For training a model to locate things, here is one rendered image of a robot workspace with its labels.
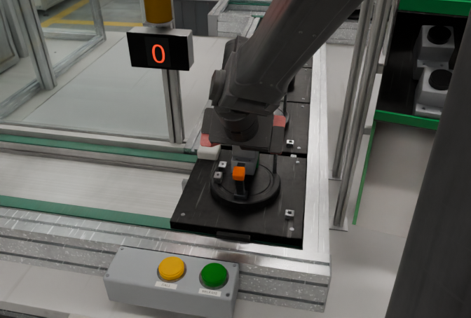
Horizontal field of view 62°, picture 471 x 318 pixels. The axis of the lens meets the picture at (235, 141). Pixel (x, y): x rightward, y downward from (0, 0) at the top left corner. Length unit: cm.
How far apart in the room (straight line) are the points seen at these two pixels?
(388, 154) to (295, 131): 30
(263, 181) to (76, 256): 38
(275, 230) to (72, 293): 39
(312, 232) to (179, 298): 26
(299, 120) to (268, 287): 47
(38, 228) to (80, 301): 15
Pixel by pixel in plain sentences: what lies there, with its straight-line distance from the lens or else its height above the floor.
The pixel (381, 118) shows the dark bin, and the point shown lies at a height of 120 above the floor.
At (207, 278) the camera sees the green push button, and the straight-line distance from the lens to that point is 65.
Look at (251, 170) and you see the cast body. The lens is 73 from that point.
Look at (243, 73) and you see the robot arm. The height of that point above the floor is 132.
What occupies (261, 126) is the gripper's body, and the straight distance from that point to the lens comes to 65.
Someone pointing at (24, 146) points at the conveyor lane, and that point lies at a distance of 110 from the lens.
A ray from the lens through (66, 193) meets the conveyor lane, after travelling 94.
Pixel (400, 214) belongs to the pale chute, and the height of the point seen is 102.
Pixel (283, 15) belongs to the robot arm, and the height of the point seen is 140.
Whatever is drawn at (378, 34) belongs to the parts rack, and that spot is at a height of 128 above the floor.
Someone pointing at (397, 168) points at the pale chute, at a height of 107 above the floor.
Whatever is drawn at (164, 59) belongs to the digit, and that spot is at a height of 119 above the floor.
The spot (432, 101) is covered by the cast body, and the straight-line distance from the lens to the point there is 60.
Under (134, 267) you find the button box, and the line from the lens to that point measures 69.
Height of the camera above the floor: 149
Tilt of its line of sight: 34 degrees down
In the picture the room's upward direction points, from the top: straight up
